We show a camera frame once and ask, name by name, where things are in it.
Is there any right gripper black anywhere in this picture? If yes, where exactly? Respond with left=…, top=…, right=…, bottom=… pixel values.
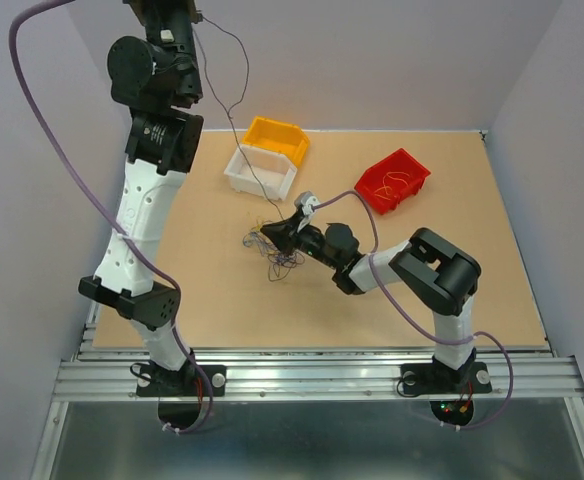
left=260, top=211, right=339, bottom=270

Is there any purple thin wire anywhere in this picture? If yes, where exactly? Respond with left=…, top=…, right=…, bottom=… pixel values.
left=194, top=14, right=286, bottom=216

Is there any yellow thin wire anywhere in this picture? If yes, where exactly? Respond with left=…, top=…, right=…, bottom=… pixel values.
left=375, top=172, right=411, bottom=201

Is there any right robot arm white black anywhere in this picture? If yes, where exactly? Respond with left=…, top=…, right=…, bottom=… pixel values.
left=260, top=214, right=481, bottom=390

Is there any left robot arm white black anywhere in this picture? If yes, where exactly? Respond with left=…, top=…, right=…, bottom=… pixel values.
left=78, top=1, right=203, bottom=394

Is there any yellow plastic bin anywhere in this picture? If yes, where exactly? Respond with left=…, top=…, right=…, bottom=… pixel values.
left=242, top=116, right=310, bottom=167

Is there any red plastic bin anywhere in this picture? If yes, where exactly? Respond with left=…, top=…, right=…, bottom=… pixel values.
left=355, top=148, right=431, bottom=215

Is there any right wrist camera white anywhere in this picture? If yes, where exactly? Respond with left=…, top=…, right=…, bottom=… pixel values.
left=294, top=191, right=320, bottom=232

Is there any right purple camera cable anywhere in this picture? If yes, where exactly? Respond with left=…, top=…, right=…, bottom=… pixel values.
left=314, top=190, right=517, bottom=432

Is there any purple camera cable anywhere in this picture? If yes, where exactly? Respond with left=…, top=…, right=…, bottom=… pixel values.
left=9, top=0, right=216, bottom=437
left=314, top=190, right=517, bottom=432

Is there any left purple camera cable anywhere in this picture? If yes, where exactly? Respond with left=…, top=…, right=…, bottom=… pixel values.
left=9, top=0, right=216, bottom=437

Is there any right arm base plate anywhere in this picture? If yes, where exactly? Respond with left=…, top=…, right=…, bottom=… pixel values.
left=400, top=361, right=492, bottom=396

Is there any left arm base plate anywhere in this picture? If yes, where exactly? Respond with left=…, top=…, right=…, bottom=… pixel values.
left=129, top=362, right=227, bottom=398

